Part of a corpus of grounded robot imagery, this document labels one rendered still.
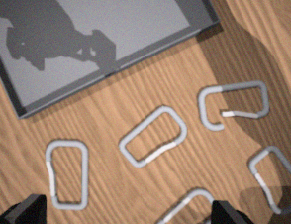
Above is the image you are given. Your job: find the grey tray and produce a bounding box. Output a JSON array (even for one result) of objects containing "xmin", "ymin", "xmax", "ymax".
[{"xmin": 0, "ymin": 0, "xmax": 220, "ymax": 120}]

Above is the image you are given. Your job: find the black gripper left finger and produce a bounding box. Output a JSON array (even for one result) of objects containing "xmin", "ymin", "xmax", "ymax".
[{"xmin": 0, "ymin": 194, "xmax": 47, "ymax": 224}]

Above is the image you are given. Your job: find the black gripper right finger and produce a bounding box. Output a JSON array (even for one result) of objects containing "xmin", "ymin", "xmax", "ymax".
[{"xmin": 211, "ymin": 200, "xmax": 254, "ymax": 224}]

